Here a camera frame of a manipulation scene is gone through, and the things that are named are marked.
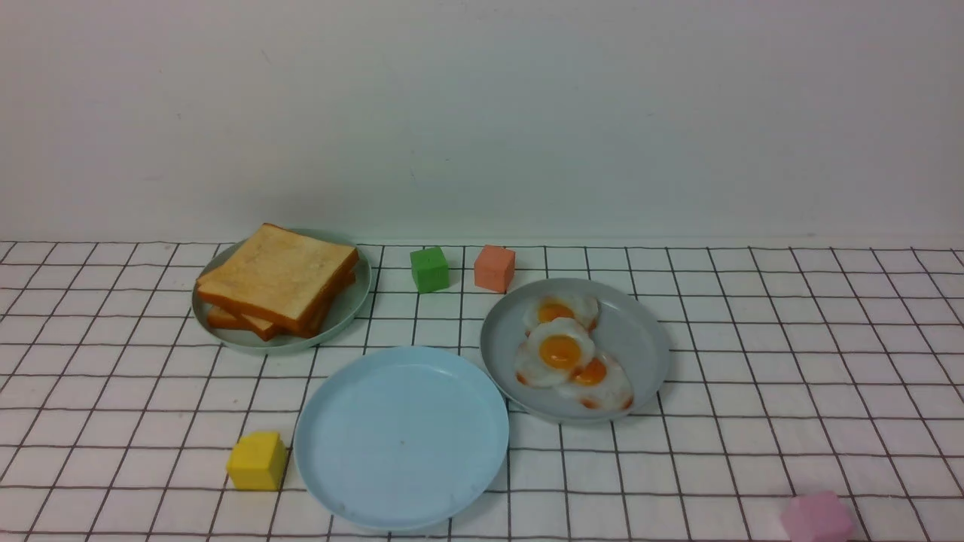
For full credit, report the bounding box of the green cube block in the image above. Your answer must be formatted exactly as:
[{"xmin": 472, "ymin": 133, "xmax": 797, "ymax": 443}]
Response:
[{"xmin": 410, "ymin": 246, "xmax": 450, "ymax": 293}]

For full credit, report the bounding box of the yellow cube block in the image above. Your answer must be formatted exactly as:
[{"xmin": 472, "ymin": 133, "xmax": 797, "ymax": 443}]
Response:
[{"xmin": 226, "ymin": 431, "xmax": 289, "ymax": 492}]

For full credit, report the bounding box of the pink cube block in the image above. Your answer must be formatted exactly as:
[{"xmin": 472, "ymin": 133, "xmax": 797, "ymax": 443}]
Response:
[{"xmin": 780, "ymin": 492, "xmax": 855, "ymax": 542}]

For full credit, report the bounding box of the grey plate with eggs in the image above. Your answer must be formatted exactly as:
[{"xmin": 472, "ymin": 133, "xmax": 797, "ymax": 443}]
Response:
[{"xmin": 480, "ymin": 279, "xmax": 672, "ymax": 423}]

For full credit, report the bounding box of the fried egg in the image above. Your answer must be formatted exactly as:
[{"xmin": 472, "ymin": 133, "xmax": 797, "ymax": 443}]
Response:
[
  {"xmin": 557, "ymin": 351, "xmax": 636, "ymax": 412},
  {"xmin": 523, "ymin": 292, "xmax": 600, "ymax": 336},
  {"xmin": 515, "ymin": 317, "xmax": 596, "ymax": 388}
]

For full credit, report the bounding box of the toast slice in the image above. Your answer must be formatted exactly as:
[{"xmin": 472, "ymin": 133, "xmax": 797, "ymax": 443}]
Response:
[
  {"xmin": 235, "ymin": 272, "xmax": 355, "ymax": 342},
  {"xmin": 206, "ymin": 306, "xmax": 258, "ymax": 332},
  {"xmin": 196, "ymin": 223, "xmax": 359, "ymax": 330}
]

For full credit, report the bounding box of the orange-pink cube block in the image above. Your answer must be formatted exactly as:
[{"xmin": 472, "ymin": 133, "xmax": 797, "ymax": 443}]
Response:
[{"xmin": 473, "ymin": 245, "xmax": 517, "ymax": 293}]

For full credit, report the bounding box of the green plate with bread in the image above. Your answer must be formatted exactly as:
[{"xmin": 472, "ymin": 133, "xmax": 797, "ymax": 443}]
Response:
[{"xmin": 191, "ymin": 229, "xmax": 374, "ymax": 355}]

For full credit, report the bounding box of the light blue plate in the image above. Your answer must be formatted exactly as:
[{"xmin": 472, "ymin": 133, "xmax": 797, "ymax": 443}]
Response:
[{"xmin": 292, "ymin": 346, "xmax": 510, "ymax": 531}]

